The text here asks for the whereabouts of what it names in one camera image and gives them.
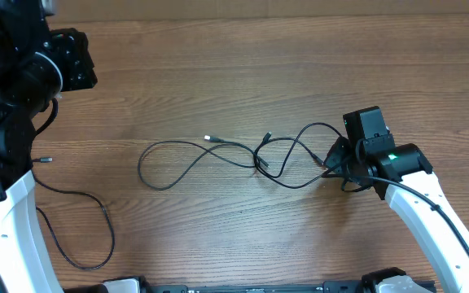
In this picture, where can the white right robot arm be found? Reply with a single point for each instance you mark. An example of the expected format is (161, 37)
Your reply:
(403, 177)

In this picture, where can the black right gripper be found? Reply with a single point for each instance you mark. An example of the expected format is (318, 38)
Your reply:
(334, 162)

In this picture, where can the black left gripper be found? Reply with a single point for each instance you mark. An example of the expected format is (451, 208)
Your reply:
(74, 50)

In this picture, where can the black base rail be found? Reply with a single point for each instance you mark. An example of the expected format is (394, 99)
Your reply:
(401, 283)

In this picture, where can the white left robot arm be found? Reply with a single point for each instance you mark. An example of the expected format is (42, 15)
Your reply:
(37, 64)

